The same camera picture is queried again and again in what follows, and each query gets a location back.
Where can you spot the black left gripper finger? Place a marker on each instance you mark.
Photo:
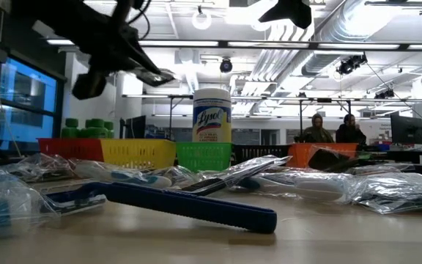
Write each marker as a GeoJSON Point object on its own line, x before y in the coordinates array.
{"type": "Point", "coordinates": [143, 58]}
{"type": "Point", "coordinates": [90, 84]}

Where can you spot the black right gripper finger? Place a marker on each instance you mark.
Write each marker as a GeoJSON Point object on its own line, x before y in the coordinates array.
{"type": "Point", "coordinates": [293, 11]}

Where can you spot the green Pert shampoo bottle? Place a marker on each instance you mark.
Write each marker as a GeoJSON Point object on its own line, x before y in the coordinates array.
{"type": "Point", "coordinates": [83, 134]}
{"type": "Point", "coordinates": [72, 128]}
{"type": "Point", "coordinates": [110, 130]}
{"type": "Point", "coordinates": [95, 128]}

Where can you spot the short black bagged comb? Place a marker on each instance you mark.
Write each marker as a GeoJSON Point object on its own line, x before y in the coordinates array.
{"type": "Point", "coordinates": [328, 159]}

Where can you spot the blue disposable razor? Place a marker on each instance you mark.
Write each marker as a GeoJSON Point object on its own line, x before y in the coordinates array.
{"type": "Point", "coordinates": [196, 207]}

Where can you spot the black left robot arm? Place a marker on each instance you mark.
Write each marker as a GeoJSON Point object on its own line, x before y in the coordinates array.
{"type": "Point", "coordinates": [42, 12]}

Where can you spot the large blue window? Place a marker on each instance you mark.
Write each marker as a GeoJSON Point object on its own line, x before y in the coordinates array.
{"type": "Point", "coordinates": [28, 91]}

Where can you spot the black computer monitor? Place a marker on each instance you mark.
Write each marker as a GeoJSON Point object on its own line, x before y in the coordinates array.
{"type": "Point", "coordinates": [137, 128]}
{"type": "Point", "coordinates": [407, 130]}

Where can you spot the red plastic basket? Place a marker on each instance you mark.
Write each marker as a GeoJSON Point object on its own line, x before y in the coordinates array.
{"type": "Point", "coordinates": [72, 152]}

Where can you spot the yellow plastic basket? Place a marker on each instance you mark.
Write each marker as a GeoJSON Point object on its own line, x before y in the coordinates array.
{"type": "Point", "coordinates": [137, 154]}

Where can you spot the Lysol wipes canister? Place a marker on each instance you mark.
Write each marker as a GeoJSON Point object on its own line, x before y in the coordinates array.
{"type": "Point", "coordinates": [211, 117]}

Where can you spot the green plastic basket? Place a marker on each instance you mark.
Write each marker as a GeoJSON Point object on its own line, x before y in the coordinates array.
{"type": "Point", "coordinates": [203, 157]}

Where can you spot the person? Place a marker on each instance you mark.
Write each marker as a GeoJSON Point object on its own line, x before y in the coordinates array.
{"type": "Point", "coordinates": [317, 132]}
{"type": "Point", "coordinates": [350, 132]}

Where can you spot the orange plastic basket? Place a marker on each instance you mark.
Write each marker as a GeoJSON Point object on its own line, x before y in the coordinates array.
{"type": "Point", "coordinates": [302, 155]}

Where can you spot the black plastic basket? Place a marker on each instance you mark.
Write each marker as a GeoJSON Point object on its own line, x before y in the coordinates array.
{"type": "Point", "coordinates": [255, 152]}

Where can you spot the black ceiling camera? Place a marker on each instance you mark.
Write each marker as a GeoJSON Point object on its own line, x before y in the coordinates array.
{"type": "Point", "coordinates": [350, 65]}
{"type": "Point", "coordinates": [226, 65]}

